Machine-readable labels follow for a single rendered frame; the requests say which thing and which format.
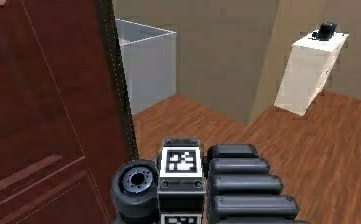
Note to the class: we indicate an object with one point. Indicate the white chest of drawers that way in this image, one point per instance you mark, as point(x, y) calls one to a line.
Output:
point(308, 73)

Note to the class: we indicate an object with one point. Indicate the black round object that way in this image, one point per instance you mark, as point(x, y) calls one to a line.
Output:
point(325, 30)

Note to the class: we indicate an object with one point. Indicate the grey box cabinet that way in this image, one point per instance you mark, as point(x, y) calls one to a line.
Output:
point(151, 66)

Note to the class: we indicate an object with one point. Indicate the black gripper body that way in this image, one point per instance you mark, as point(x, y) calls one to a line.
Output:
point(134, 190)

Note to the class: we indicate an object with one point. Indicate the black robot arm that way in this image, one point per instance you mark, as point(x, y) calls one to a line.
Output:
point(238, 186)

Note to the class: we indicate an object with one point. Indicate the dark red wooden door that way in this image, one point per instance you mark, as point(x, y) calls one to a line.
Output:
point(48, 110)

